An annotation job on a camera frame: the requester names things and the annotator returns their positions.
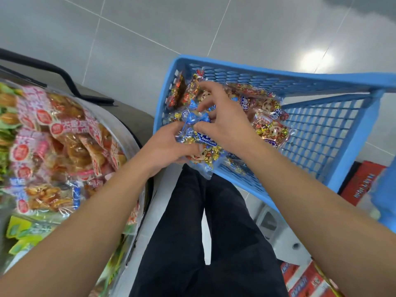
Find person's left hand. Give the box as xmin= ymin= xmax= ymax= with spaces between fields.
xmin=139 ymin=120 xmax=202 ymax=177

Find person's right hand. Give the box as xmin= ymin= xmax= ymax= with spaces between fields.
xmin=193 ymin=80 xmax=261 ymax=158

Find clear acrylic snack shelves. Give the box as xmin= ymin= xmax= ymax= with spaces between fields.
xmin=0 ymin=77 xmax=149 ymax=297

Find handful of blue snack packets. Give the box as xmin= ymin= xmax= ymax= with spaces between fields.
xmin=176 ymin=99 xmax=224 ymax=180

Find blue plastic shopping basket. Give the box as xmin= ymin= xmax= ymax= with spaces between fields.
xmin=153 ymin=55 xmax=396 ymax=233

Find person's right forearm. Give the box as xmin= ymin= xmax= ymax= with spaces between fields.
xmin=241 ymin=140 xmax=396 ymax=297

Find person's black clothing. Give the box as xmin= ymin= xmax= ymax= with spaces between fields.
xmin=130 ymin=164 xmax=288 ymax=297

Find pile of pink-label meat packets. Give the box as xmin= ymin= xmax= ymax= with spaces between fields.
xmin=6 ymin=86 xmax=127 ymax=214

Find black pole rod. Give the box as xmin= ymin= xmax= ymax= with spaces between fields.
xmin=0 ymin=48 xmax=115 ymax=106

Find pile of green egg packets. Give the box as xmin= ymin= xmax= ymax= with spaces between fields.
xmin=0 ymin=83 xmax=22 ymax=183

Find pile of lime green packets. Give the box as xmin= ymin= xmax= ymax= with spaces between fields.
xmin=6 ymin=213 xmax=134 ymax=297

